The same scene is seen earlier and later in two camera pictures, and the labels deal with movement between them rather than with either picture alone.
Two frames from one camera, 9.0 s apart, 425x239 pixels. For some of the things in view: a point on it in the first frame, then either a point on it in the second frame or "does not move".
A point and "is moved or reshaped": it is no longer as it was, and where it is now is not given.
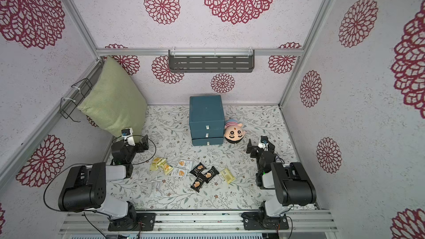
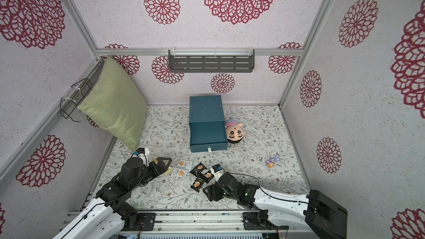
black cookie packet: [208, 176] does not move
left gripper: [145, 145] to [161, 167]
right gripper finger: [252, 150] to [213, 192]
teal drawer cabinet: [206, 120] is moved or reshaped
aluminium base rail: [199, 222] does not move
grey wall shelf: [207, 61] does not move
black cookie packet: [197, 184] does not move
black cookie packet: [196, 170] does not move
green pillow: [115, 102] does not move
